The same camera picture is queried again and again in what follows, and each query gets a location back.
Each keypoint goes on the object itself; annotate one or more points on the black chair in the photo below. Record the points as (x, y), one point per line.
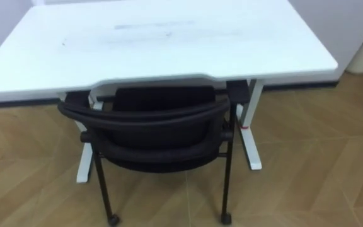
(156, 132)

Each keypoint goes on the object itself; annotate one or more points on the white desk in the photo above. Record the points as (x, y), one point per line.
(156, 47)

